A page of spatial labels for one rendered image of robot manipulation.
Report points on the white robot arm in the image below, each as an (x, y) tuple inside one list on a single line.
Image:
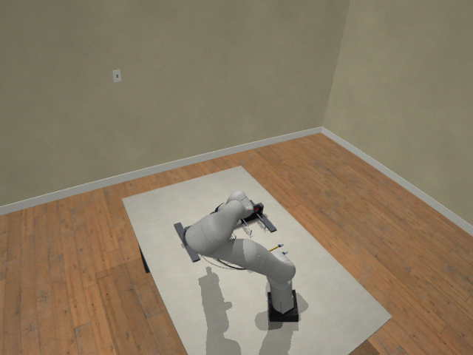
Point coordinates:
[(207, 235)]

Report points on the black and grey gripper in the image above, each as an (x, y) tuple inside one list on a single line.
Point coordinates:
[(219, 208)]

